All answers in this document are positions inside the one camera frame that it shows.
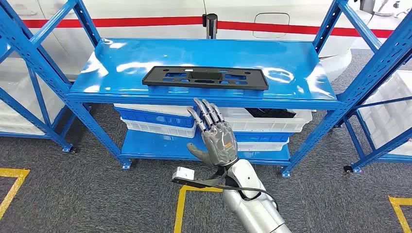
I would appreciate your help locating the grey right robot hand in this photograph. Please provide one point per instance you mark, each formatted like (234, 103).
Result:
(219, 144)

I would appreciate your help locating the black plastic bracket panel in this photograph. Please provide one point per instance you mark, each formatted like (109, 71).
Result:
(270, 113)
(257, 82)

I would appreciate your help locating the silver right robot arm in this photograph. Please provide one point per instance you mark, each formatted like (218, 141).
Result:
(257, 215)

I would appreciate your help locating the blue metal shelf rack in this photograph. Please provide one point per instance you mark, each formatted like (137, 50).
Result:
(66, 148)
(193, 54)
(379, 153)

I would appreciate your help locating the red barrier belt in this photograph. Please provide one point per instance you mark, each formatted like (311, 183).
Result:
(128, 22)

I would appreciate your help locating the white car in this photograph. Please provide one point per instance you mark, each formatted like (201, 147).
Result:
(145, 9)

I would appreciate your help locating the white plastic crate stack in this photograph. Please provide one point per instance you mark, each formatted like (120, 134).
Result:
(386, 122)

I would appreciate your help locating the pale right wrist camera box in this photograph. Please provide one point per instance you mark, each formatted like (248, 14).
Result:
(183, 173)

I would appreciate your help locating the black stanchion post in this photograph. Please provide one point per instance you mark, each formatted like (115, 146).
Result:
(211, 29)

